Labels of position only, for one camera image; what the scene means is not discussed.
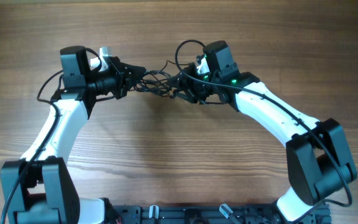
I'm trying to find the black multi-plug cable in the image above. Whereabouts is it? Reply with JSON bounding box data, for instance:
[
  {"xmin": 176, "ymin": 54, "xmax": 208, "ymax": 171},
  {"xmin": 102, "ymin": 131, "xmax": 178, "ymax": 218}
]
[{"xmin": 134, "ymin": 59, "xmax": 183, "ymax": 100}]

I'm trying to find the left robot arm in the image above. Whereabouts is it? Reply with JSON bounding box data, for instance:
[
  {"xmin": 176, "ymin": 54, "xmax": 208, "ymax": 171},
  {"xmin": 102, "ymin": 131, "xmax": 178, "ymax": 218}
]
[{"xmin": 0, "ymin": 45, "xmax": 147, "ymax": 223}]

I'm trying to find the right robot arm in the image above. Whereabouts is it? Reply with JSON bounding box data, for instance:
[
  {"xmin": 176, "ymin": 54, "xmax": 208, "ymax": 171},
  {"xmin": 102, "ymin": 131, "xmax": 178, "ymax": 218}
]
[{"xmin": 173, "ymin": 40, "xmax": 357, "ymax": 223}]

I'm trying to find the left camera black cable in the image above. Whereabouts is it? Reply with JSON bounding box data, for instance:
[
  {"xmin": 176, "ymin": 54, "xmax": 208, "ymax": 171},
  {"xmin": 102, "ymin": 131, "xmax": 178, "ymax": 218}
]
[{"xmin": 0, "ymin": 47, "xmax": 104, "ymax": 224}]

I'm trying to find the camera black cable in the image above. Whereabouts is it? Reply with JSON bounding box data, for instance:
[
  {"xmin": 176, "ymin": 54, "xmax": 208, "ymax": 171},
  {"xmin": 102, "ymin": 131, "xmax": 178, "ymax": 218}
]
[
  {"xmin": 0, "ymin": 47, "xmax": 104, "ymax": 224},
  {"xmin": 174, "ymin": 39, "xmax": 353, "ymax": 224}
]

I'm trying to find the right camera black cable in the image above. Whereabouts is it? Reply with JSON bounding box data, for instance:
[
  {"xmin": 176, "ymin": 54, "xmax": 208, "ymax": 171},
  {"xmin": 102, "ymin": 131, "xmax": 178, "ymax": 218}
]
[{"xmin": 174, "ymin": 39, "xmax": 353, "ymax": 224}]

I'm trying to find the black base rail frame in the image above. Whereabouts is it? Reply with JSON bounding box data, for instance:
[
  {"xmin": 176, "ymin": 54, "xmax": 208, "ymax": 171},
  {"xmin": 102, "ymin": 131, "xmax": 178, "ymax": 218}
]
[{"xmin": 104, "ymin": 203, "xmax": 332, "ymax": 224}]

